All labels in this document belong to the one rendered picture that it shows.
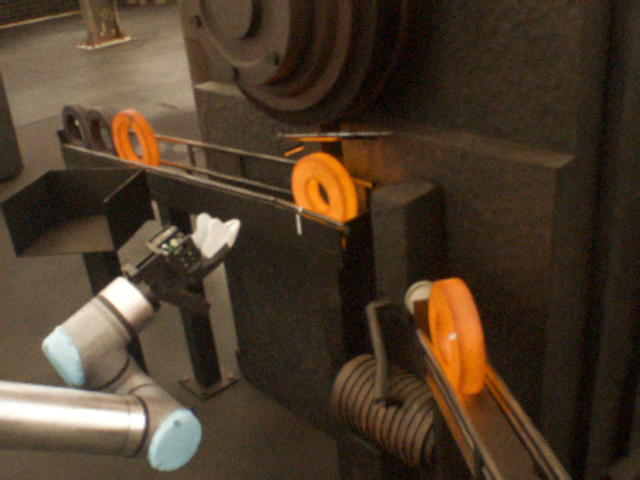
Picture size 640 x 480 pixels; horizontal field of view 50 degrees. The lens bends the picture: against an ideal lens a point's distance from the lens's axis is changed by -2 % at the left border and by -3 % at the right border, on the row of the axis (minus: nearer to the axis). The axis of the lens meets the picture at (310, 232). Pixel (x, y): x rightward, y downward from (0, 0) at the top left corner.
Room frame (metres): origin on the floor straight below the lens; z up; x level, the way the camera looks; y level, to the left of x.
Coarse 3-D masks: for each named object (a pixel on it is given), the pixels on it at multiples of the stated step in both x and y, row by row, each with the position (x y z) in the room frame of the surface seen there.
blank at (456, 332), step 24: (432, 288) 0.82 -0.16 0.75; (456, 288) 0.77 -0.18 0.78; (432, 312) 0.82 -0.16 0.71; (456, 312) 0.73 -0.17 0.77; (432, 336) 0.82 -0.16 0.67; (456, 336) 0.71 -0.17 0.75; (480, 336) 0.70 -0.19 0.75; (456, 360) 0.71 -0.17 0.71; (480, 360) 0.69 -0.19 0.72; (456, 384) 0.71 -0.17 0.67; (480, 384) 0.70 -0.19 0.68
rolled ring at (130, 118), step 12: (120, 120) 1.82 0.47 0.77; (132, 120) 1.77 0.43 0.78; (144, 120) 1.77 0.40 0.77; (120, 132) 1.84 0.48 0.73; (144, 132) 1.74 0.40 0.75; (120, 144) 1.84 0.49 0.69; (144, 144) 1.74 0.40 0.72; (156, 144) 1.75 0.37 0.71; (120, 156) 1.85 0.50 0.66; (132, 156) 1.84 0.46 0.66; (144, 156) 1.75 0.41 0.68; (156, 156) 1.75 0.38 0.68
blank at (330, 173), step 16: (304, 160) 1.24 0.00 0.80; (320, 160) 1.21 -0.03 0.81; (336, 160) 1.22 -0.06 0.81; (304, 176) 1.25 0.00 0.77; (320, 176) 1.21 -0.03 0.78; (336, 176) 1.18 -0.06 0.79; (304, 192) 1.25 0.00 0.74; (336, 192) 1.18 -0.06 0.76; (352, 192) 1.18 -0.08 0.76; (320, 208) 1.23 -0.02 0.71; (336, 208) 1.18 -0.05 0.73; (352, 208) 1.17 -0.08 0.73
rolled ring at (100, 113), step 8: (88, 112) 1.97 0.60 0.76; (96, 112) 1.93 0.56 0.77; (104, 112) 1.92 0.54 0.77; (112, 112) 1.92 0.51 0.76; (88, 120) 1.98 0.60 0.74; (96, 120) 1.98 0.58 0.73; (104, 120) 1.90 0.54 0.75; (112, 120) 1.90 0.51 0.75; (88, 128) 1.99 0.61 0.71; (96, 128) 2.00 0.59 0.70; (88, 136) 2.00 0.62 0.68; (96, 136) 1.99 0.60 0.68; (112, 136) 1.88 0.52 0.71; (96, 144) 1.98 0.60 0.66; (104, 144) 2.00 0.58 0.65; (112, 144) 1.89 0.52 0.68; (104, 152) 1.97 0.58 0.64; (112, 152) 1.90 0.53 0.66
